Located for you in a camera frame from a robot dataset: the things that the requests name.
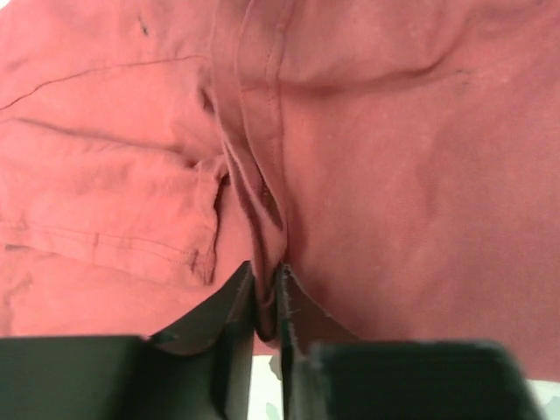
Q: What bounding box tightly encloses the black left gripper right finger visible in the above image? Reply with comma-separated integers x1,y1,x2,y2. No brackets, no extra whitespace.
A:
276,266,544,419

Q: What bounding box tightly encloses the pink t shirt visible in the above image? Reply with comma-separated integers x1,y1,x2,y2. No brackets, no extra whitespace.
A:
1,1,559,381

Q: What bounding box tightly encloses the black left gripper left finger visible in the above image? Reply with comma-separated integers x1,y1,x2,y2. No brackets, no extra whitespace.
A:
1,262,254,419

